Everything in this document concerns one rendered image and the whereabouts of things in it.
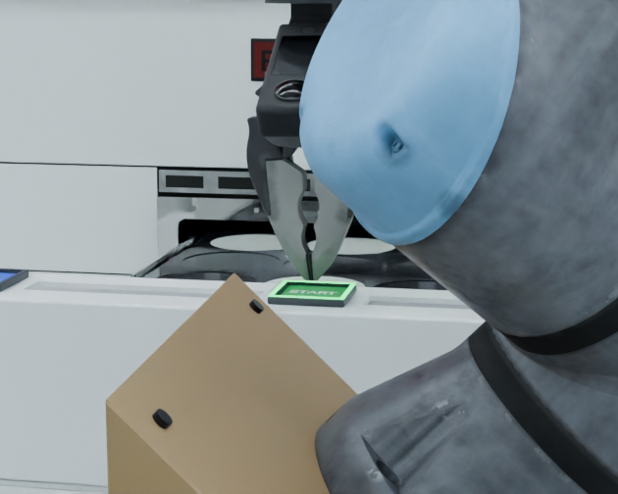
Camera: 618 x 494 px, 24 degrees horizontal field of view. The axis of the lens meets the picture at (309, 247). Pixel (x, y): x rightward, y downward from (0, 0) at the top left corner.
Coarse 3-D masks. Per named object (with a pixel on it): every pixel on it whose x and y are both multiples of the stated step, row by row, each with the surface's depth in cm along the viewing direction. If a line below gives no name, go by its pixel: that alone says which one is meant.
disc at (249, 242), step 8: (216, 240) 161; (224, 240) 161; (232, 240) 161; (240, 240) 161; (248, 240) 161; (256, 240) 161; (264, 240) 161; (272, 240) 161; (224, 248) 156; (232, 248) 156; (240, 248) 156; (248, 248) 156; (256, 248) 156; (264, 248) 156; (272, 248) 156; (280, 248) 156
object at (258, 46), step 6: (258, 42) 161; (264, 42) 160; (270, 42) 160; (258, 48) 161; (264, 48) 161; (270, 48) 160; (258, 54) 161; (264, 54) 161; (270, 54) 161; (258, 60) 161; (264, 60) 161; (258, 66) 161; (264, 66) 161; (258, 72) 161; (264, 72) 161
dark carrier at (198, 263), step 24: (312, 240) 161; (168, 264) 148; (192, 264) 148; (216, 264) 148; (240, 264) 148; (264, 264) 148; (288, 264) 148; (336, 264) 148; (360, 264) 148; (384, 264) 148; (408, 264) 148; (408, 288) 136; (432, 288) 136
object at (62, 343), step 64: (0, 320) 105; (64, 320) 104; (128, 320) 103; (320, 320) 100; (384, 320) 99; (448, 320) 98; (0, 384) 106; (64, 384) 105; (0, 448) 107; (64, 448) 106
